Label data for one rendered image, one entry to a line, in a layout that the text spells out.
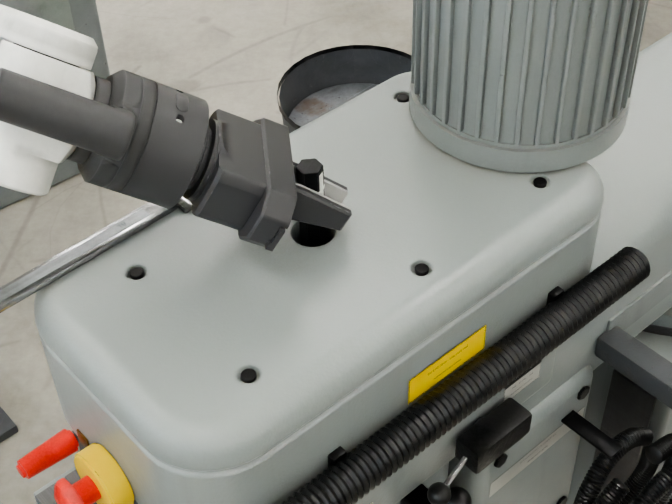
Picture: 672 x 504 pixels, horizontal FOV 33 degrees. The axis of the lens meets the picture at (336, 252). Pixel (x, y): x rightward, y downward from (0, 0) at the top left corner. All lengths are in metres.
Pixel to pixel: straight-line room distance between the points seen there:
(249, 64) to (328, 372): 3.74
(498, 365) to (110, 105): 0.38
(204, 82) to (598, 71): 3.57
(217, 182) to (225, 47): 3.82
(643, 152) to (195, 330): 0.58
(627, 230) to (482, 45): 0.32
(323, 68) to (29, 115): 2.72
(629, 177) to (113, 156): 0.60
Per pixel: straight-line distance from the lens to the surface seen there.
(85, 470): 0.93
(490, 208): 0.95
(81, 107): 0.78
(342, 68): 3.48
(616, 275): 1.03
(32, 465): 1.04
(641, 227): 1.17
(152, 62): 4.60
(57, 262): 0.92
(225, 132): 0.86
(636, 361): 1.19
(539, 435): 1.21
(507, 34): 0.90
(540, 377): 1.12
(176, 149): 0.82
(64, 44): 0.81
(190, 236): 0.93
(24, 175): 0.82
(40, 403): 3.36
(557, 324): 0.98
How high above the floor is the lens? 2.51
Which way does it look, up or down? 43 degrees down
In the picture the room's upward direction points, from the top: 2 degrees counter-clockwise
